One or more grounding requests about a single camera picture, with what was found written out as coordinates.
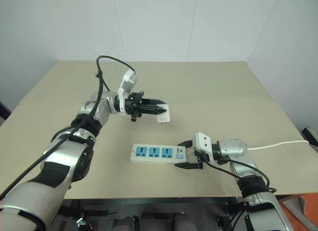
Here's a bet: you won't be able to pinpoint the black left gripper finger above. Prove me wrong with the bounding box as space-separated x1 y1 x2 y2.
141 105 168 115
142 98 167 107

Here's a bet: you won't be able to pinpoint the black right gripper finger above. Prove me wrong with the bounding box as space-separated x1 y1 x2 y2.
176 140 196 149
174 161 204 170

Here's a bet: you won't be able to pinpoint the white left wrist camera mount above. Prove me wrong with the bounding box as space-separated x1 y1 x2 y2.
117 70 138 115

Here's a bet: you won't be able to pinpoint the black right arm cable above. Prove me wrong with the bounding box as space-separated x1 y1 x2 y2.
205 158 277 231

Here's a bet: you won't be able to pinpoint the orange object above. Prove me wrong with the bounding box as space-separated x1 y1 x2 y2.
298 193 318 231

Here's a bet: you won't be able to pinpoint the dark rounded shape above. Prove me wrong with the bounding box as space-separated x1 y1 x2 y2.
113 215 140 231
173 213 200 231

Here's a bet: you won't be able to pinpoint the white power strip cord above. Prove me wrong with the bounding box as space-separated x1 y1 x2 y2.
246 140 310 151

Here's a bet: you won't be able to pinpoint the gray foam piece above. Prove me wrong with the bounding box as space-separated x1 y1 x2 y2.
280 195 309 217

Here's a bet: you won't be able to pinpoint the white power strip blue sockets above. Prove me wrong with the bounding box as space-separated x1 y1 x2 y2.
130 143 189 165

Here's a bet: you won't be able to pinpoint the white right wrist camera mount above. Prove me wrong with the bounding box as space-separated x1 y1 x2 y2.
192 132 214 163

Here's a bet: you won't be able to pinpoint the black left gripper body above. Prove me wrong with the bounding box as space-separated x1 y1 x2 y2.
124 90 150 123

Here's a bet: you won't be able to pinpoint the white charger plug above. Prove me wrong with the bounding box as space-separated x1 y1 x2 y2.
156 104 172 125

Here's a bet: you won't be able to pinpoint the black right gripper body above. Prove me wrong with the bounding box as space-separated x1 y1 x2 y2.
187 147 209 165

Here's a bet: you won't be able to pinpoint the dark object at wall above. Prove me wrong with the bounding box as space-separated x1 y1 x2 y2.
0 100 11 123

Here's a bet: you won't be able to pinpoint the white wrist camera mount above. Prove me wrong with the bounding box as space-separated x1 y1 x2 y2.
192 132 214 163
117 70 138 115

